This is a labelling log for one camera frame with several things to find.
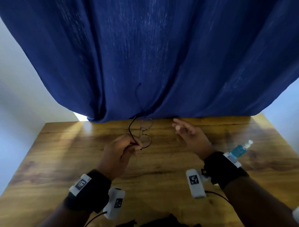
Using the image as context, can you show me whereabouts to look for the white right wristband marker tag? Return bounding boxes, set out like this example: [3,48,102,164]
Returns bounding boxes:
[223,152,242,168]

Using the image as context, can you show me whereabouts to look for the black left wristband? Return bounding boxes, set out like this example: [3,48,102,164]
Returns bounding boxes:
[63,169,112,214]

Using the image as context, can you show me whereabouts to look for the blue curtain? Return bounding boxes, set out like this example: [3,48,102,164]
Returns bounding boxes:
[0,0,299,123]

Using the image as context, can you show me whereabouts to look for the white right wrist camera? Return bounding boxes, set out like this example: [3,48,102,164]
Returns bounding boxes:
[186,169,207,199]

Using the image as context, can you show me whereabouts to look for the blue spray bottle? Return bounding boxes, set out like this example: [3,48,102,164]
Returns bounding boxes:
[230,140,254,158]

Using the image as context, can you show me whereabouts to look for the person's left forearm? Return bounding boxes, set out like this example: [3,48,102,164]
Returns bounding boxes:
[38,202,94,227]

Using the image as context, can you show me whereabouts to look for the person's left hand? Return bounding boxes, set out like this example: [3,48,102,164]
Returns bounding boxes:
[97,133,143,181]

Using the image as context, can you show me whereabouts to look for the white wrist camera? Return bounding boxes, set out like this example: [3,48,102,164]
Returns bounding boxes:
[103,187,126,220]
[186,169,207,199]

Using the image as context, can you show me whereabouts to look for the black wristband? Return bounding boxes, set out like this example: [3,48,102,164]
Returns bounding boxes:
[63,169,112,214]
[201,151,249,190]

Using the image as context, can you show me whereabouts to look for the black right wristband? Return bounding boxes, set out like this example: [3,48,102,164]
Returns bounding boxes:
[201,151,249,190]

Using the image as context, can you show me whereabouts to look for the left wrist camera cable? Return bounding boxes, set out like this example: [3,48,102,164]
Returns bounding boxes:
[84,211,108,227]

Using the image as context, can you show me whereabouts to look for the person's right hand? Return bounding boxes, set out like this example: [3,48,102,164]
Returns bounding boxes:
[172,118,216,161]

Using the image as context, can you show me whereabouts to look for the round black-framed eyeglasses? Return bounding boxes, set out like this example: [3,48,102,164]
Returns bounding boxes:
[128,116,154,151]

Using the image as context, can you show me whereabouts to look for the white left wristband marker tag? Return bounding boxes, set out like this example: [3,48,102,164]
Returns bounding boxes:
[69,174,92,197]

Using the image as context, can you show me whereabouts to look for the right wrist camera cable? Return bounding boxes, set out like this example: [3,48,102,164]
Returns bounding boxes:
[205,191,232,204]

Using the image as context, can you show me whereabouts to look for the person's right forearm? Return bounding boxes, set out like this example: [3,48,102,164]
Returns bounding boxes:
[223,176,299,227]

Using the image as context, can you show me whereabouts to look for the black garment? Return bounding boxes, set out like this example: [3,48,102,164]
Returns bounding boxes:
[116,214,202,227]

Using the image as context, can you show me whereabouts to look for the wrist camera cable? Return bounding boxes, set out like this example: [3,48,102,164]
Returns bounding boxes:
[205,191,232,204]
[84,211,108,227]

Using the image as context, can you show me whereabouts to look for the white wristband marker tag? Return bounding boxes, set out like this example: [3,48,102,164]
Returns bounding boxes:
[69,174,92,197]
[223,152,242,168]

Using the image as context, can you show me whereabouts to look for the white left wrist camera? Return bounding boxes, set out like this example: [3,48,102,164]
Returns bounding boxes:
[103,187,126,220]

